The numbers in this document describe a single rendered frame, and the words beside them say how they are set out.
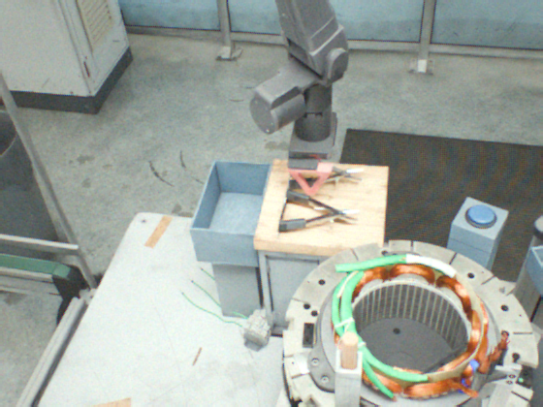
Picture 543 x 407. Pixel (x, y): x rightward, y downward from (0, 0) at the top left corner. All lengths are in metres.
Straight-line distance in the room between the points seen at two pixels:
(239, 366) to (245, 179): 0.34
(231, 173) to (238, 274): 0.18
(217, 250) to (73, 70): 2.08
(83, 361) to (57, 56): 1.97
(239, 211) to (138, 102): 2.08
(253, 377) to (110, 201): 1.62
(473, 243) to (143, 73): 2.54
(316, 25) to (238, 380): 0.65
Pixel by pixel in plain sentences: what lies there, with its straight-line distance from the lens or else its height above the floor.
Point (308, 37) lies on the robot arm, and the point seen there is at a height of 1.38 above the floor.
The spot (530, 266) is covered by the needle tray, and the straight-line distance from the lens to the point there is 1.01.
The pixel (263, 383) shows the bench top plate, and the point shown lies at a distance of 1.15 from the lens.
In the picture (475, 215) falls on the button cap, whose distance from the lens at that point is 1.05.
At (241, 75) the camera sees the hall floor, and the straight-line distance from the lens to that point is 3.21.
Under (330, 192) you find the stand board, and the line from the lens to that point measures 1.03.
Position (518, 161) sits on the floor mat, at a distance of 2.76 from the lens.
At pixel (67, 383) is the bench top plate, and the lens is 1.24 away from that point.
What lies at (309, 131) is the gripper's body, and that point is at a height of 1.20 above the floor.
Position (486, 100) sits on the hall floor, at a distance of 3.07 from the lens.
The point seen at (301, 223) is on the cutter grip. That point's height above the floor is 1.09.
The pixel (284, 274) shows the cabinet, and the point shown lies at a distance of 1.04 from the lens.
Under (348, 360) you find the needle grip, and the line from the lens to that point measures 0.69.
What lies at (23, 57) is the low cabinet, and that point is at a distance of 3.12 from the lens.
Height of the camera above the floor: 1.80
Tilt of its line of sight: 46 degrees down
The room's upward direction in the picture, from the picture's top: 6 degrees counter-clockwise
